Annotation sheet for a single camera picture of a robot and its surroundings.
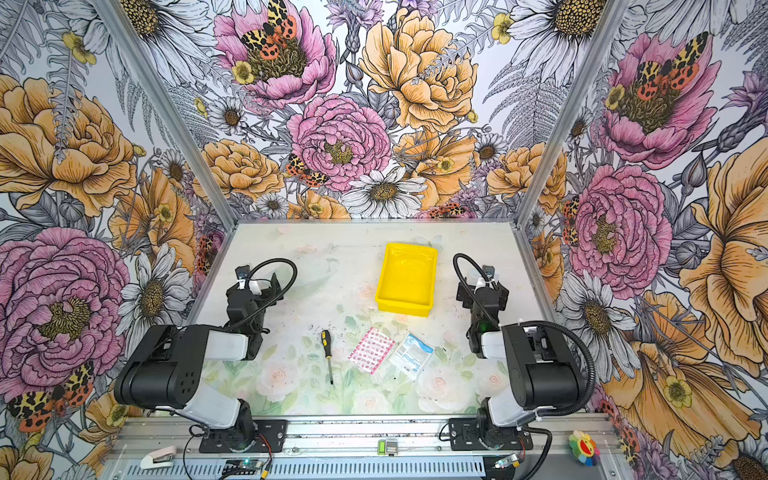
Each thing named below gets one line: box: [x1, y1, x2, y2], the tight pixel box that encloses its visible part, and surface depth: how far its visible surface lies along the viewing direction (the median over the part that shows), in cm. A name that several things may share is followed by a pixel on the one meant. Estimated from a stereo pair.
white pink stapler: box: [140, 446, 177, 469], surface depth 71 cm
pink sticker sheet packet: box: [348, 327, 396, 375], surface depth 91 cm
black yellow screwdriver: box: [321, 329, 333, 385], surface depth 90 cm
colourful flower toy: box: [568, 429, 601, 467], surface depth 73 cm
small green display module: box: [377, 439, 398, 457], surface depth 72 cm
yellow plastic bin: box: [376, 243, 438, 317], surface depth 101 cm
